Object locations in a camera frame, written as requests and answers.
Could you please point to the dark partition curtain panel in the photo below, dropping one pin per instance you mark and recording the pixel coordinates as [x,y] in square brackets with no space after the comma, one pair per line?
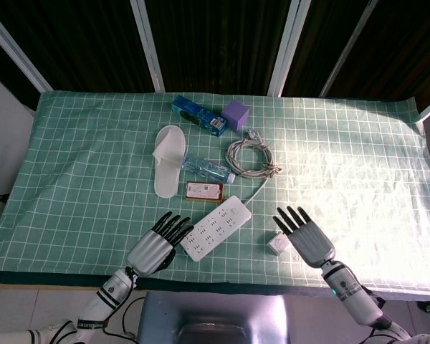
[319,46]
[405,50]
[82,43]
[218,43]

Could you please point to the green checked tablecloth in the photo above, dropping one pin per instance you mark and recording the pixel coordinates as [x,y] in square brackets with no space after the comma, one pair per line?
[93,179]

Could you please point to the grey robot torso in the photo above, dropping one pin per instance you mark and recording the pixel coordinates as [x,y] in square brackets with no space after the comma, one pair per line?
[215,319]

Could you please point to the brown box with white label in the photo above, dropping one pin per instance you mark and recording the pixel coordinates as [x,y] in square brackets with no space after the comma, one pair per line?
[204,191]

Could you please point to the white power strip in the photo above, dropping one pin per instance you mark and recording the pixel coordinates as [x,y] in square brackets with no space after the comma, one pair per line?
[215,229]

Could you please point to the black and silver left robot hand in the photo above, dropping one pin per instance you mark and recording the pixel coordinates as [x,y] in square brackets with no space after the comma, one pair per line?
[150,251]

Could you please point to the purple cube box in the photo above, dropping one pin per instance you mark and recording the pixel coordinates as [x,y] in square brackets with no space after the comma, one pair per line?
[236,116]

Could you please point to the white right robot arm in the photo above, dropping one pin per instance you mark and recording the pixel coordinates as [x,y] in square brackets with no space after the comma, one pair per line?
[351,294]

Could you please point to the long blue cardboard box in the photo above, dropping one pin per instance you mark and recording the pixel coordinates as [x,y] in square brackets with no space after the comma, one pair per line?
[197,115]

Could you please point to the small white plug adapter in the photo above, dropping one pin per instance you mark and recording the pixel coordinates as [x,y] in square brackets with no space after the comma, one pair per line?
[278,244]

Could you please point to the clear plastic water bottle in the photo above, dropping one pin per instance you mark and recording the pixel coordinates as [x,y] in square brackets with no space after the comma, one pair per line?
[204,167]

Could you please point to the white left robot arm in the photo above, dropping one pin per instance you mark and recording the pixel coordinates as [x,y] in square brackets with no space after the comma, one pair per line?
[107,297]

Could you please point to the white disposable slipper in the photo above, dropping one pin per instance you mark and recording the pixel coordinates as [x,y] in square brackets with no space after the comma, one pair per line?
[166,175]

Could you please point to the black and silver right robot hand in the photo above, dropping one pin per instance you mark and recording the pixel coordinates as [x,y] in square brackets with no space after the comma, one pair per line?
[313,245]

